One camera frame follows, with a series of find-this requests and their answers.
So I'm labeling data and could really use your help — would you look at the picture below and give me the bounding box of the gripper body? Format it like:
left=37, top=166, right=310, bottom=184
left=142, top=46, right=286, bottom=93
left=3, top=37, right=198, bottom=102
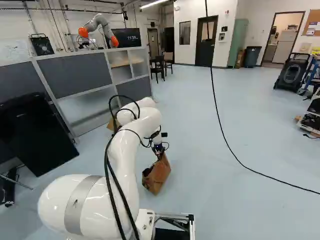
left=150, top=131, right=169, bottom=154

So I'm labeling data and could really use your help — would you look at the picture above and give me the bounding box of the brown paper grocery bag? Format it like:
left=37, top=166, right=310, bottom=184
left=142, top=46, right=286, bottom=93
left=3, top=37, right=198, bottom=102
left=141, top=151, right=173, bottom=196

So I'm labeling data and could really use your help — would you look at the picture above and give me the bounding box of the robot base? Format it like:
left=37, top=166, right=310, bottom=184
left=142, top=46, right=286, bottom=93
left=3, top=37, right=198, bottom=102
left=136, top=208, right=196, bottom=240

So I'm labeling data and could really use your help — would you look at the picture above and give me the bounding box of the cardboard box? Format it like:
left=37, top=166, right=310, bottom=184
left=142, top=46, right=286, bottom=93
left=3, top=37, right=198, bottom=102
left=106, top=115, right=119, bottom=133

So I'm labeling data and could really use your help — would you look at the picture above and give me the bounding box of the black wooden chair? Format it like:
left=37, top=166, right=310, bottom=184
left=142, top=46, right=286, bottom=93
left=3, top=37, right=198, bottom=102
left=149, top=55, right=166, bottom=84

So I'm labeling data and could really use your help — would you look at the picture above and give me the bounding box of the grey and white partition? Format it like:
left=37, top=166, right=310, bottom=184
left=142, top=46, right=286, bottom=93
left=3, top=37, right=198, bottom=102
left=0, top=46, right=154, bottom=145

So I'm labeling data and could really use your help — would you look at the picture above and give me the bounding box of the black door with window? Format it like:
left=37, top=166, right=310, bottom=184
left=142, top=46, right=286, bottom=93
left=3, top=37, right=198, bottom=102
left=194, top=15, right=219, bottom=68

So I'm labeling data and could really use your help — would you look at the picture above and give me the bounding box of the black flat panel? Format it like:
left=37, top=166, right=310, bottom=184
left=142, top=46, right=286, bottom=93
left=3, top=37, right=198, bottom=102
left=0, top=91, right=81, bottom=178

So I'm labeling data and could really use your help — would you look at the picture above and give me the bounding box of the dark trash bin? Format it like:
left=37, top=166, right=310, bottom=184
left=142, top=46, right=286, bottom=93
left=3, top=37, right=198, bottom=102
left=243, top=45, right=263, bottom=69

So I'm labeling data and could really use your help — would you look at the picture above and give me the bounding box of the black wheeled equipment case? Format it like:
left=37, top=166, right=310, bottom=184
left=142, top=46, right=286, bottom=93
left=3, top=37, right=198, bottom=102
left=273, top=51, right=312, bottom=94

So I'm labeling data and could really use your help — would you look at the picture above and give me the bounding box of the black hanging floor cable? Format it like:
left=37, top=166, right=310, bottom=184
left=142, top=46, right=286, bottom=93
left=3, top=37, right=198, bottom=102
left=204, top=0, right=320, bottom=195

